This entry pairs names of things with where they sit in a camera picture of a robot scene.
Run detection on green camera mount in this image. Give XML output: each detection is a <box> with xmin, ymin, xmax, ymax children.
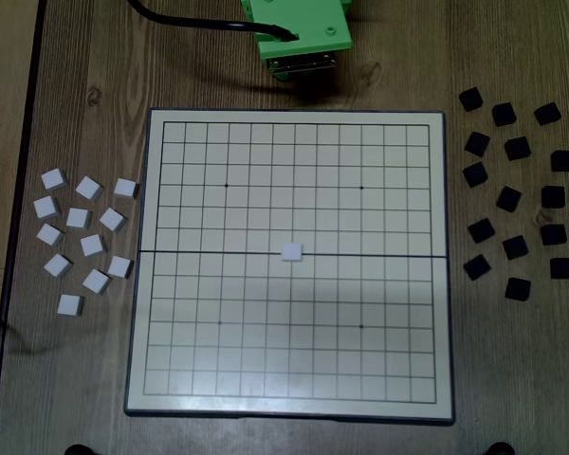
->
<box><xmin>240</xmin><ymin>0</ymin><xmax>352</xmax><ymax>76</ymax></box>

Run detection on white go board with grid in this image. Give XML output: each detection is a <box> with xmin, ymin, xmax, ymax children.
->
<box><xmin>123</xmin><ymin>107</ymin><xmax>456</xmax><ymax>427</ymax></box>

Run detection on thick black camera cable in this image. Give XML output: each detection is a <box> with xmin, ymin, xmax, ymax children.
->
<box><xmin>126</xmin><ymin>0</ymin><xmax>301</xmax><ymax>43</ymax></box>

